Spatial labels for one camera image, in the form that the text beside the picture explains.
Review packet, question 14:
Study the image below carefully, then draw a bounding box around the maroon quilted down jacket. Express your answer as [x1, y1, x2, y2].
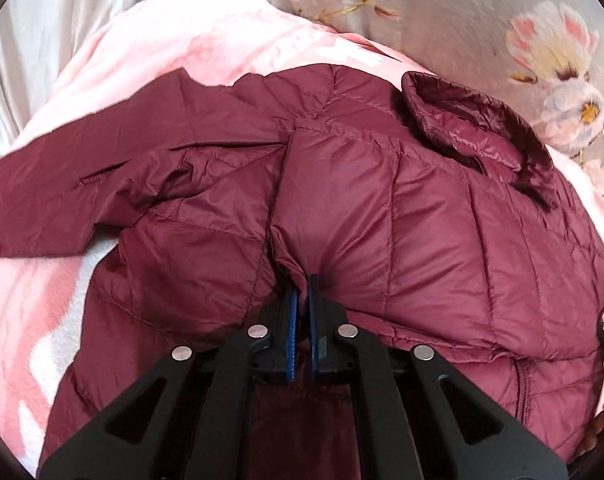
[0, 64, 604, 460]

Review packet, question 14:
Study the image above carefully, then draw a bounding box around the pink bow-print blanket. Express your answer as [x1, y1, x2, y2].
[0, 0, 604, 471]

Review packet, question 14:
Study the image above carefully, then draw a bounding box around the grey floral quilt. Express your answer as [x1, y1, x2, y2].
[268, 0, 604, 196]

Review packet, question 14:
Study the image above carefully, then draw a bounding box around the silver satin curtain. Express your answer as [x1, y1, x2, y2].
[0, 0, 139, 157]

